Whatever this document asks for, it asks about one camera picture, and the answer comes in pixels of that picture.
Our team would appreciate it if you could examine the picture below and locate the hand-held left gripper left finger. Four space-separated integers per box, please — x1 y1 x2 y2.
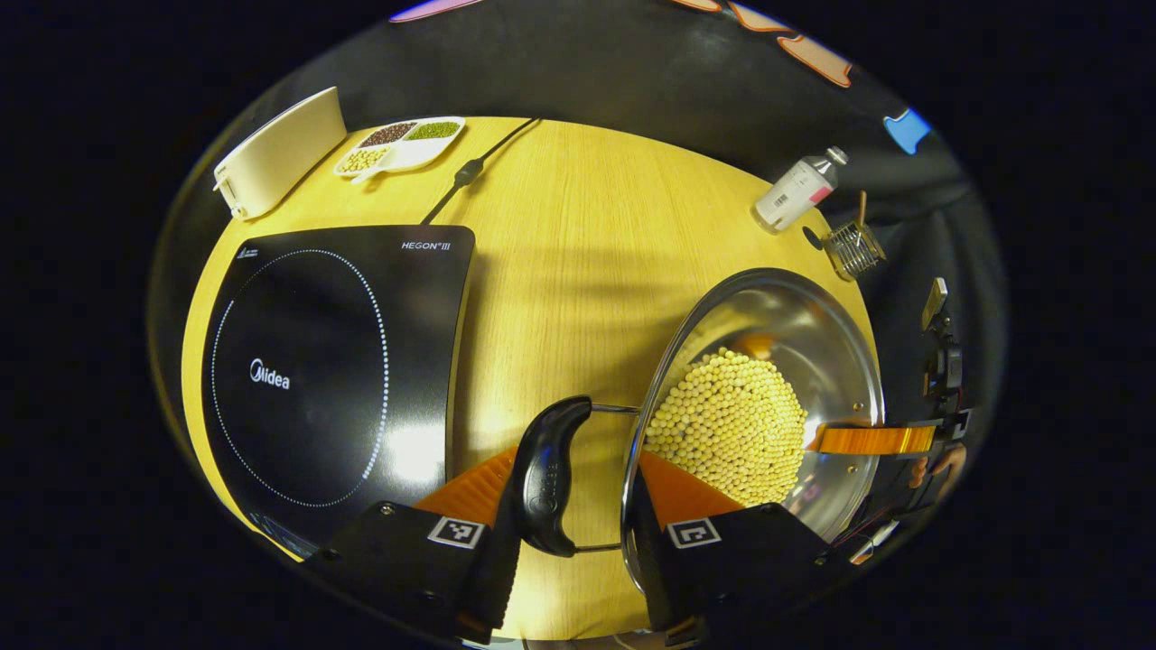
303 445 525 645

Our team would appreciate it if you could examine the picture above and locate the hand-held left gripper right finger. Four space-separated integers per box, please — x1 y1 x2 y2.
623 450 854 647

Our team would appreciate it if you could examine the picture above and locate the stainless steel pot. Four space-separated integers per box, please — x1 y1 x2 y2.
508 267 886 597

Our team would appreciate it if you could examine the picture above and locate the pile of yellow soybeans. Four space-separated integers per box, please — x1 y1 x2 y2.
643 348 809 506

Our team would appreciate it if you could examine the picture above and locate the black induction cooktop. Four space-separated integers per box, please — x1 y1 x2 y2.
200 224 477 561

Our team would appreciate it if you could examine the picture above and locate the small glass with stick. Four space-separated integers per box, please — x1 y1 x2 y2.
824 191 888 283

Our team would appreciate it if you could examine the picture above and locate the white plastic bottle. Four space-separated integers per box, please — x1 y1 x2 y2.
754 146 850 233

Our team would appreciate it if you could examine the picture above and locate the white divided bean dish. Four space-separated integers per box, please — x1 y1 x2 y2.
334 116 467 181

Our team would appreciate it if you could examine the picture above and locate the white toaster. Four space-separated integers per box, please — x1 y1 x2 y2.
213 87 349 221

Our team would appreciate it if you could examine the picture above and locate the black power cable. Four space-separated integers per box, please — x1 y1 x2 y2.
420 117 543 227

